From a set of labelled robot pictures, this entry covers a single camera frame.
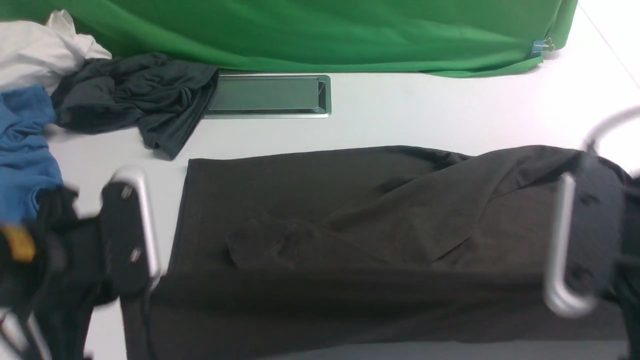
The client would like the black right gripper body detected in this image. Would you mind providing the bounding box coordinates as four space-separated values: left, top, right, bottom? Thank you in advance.
617 173 640 360

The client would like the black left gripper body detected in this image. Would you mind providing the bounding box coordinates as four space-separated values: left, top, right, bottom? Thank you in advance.
35 187 115 360

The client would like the gray long-sleeved shirt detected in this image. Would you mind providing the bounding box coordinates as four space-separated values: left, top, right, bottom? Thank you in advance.
122 145 626 360

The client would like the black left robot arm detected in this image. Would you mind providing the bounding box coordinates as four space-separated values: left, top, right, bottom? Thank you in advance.
1 187 115 360

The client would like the blue crumpled t-shirt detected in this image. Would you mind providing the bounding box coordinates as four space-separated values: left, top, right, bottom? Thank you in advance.
0 84 63 223

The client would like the blue binder clip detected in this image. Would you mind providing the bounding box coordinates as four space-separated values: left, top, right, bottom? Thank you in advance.
530 38 555 59

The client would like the dark teal crumpled garment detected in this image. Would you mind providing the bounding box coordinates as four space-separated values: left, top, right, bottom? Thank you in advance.
51 53 220 160

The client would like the white crumpled garment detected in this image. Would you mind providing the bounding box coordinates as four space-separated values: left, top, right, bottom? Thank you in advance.
0 9 112 95

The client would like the green backdrop cloth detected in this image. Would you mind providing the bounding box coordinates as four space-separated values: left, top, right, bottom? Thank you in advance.
1 0 578 78

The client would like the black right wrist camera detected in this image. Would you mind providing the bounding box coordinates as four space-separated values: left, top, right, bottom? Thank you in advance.
543 105 639 319

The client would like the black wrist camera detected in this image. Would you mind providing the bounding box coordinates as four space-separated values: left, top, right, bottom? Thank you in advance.
543 105 639 319
99 166 162 299

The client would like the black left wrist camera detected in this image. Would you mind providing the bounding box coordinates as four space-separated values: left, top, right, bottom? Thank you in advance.
99 166 162 299

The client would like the metal table cable hatch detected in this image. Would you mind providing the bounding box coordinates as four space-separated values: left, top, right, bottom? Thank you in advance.
205 74 332 119

